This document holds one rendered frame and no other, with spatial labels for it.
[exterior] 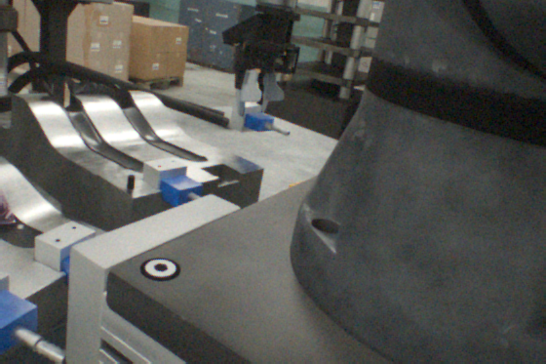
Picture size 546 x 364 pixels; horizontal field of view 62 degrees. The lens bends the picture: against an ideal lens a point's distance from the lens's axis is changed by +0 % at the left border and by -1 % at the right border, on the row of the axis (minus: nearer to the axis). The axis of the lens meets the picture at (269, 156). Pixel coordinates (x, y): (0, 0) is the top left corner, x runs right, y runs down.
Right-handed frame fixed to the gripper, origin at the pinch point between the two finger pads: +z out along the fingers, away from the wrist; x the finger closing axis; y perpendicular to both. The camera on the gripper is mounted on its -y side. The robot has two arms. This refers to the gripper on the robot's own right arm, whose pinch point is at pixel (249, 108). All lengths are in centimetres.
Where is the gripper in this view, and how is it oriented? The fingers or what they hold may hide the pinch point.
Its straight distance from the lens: 92.9
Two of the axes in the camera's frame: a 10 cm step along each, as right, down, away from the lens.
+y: 7.5, 3.3, -5.8
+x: 6.4, -1.3, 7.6
